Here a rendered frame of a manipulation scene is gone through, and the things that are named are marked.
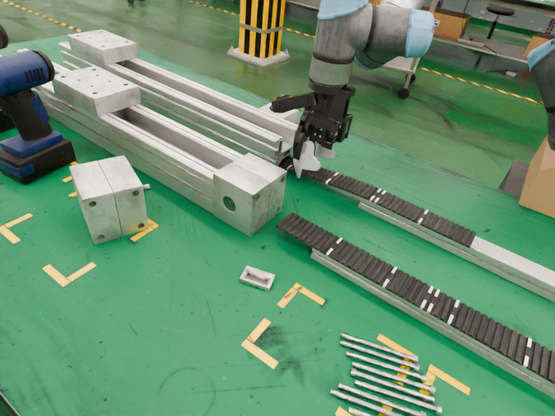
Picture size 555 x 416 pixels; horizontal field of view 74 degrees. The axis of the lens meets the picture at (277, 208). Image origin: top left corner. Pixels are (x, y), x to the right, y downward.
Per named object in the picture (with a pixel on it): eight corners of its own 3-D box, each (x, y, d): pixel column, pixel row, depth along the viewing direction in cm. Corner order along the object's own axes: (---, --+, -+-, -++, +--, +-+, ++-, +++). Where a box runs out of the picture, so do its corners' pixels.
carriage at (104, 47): (139, 67, 109) (136, 42, 105) (106, 75, 102) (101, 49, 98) (106, 52, 116) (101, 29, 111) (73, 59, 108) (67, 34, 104)
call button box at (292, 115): (296, 130, 101) (300, 108, 97) (275, 143, 94) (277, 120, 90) (272, 120, 104) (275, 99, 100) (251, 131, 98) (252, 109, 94)
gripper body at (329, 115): (329, 153, 73) (342, 94, 65) (293, 138, 76) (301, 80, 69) (347, 140, 78) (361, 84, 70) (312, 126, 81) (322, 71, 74)
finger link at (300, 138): (295, 162, 76) (306, 120, 72) (288, 158, 76) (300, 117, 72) (306, 158, 80) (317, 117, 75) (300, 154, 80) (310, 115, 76)
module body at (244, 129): (296, 158, 90) (301, 125, 84) (272, 174, 83) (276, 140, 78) (94, 65, 122) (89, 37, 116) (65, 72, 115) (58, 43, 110)
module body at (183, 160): (246, 191, 77) (249, 157, 72) (212, 215, 70) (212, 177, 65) (35, 78, 109) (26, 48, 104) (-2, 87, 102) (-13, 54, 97)
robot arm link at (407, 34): (415, 23, 71) (358, 16, 70) (442, 3, 60) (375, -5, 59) (408, 67, 72) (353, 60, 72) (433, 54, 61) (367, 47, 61)
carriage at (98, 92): (143, 114, 86) (139, 85, 82) (100, 129, 79) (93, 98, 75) (100, 92, 93) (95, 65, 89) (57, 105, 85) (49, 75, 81)
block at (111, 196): (162, 224, 67) (157, 181, 61) (94, 245, 61) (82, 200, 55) (144, 194, 73) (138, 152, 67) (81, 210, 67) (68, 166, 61)
